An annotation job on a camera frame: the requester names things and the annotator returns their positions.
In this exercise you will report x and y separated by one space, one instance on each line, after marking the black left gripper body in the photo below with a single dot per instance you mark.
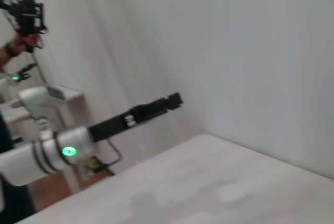
117 124

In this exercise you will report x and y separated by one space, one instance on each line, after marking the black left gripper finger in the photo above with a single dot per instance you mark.
174 100

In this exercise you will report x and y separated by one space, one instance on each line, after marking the person's forearm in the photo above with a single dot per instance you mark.
4 58

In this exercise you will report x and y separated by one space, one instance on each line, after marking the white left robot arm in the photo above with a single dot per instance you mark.
31 158

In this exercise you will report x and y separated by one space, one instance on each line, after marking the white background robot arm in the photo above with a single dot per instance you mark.
13 79

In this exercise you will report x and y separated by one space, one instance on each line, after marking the person's hand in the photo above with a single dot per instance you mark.
27 40

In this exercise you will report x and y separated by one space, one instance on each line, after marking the white background cabinet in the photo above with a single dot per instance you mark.
73 98

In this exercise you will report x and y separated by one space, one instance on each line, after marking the white tablecloth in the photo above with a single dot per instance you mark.
208 182

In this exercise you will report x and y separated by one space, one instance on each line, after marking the black robot torso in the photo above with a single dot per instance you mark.
15 203

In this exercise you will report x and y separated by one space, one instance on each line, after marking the black wrist watch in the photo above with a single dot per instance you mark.
11 50

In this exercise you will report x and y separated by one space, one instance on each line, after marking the black handheld controller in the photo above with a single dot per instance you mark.
27 12

